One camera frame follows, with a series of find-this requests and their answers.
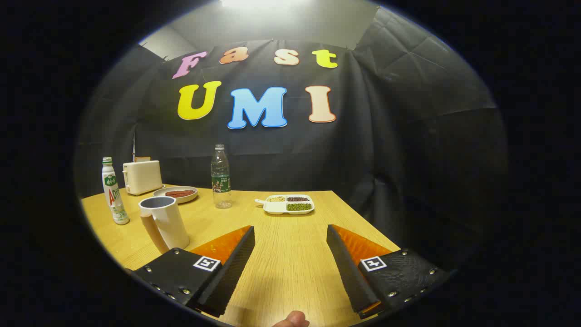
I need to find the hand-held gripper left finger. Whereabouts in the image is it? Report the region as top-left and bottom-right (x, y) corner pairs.
(132, 226), (256, 317)

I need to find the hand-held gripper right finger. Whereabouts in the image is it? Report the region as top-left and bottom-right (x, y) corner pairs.
(326, 224), (454, 319)

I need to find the white cup with wooden handle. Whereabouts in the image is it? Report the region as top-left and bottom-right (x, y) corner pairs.
(138, 196), (190, 254)

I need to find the white juice bottle green collar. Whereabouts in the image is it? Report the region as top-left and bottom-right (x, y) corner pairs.
(102, 157), (130, 225)

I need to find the clear plastic water bottle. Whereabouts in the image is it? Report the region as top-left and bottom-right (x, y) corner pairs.
(211, 144), (233, 209)

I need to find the wooden table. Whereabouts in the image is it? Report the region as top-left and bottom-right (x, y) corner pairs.
(81, 184), (402, 327)

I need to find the white divided dish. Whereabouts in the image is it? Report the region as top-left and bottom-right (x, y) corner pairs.
(255, 194), (315, 215)

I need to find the round beige plate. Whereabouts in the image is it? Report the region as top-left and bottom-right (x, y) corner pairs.
(153, 186), (198, 204)

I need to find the cream toaster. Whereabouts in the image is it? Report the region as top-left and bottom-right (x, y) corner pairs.
(122, 160), (165, 196)

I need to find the ceiling light panel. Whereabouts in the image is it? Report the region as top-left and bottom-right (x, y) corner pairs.
(220, 0), (318, 10)

